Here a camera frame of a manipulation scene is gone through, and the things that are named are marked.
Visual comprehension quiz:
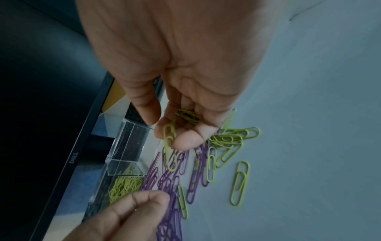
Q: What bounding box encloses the person's left hand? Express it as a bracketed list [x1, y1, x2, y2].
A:
[65, 190, 172, 241]

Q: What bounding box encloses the person's right hand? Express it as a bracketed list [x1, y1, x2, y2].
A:
[75, 0, 287, 151]

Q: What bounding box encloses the heap of green paper clips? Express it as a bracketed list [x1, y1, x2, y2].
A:
[108, 164, 144, 205]

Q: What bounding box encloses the single green paper clip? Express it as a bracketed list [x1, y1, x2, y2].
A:
[173, 109, 202, 126]
[163, 124, 180, 172]

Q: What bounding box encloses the pile of mixed paper clips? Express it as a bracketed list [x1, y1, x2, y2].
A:
[140, 108, 261, 241]

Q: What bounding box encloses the black keyboard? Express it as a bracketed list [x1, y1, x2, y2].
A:
[81, 77, 164, 222]

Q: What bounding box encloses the black computer monitor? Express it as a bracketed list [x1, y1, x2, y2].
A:
[0, 0, 115, 241]

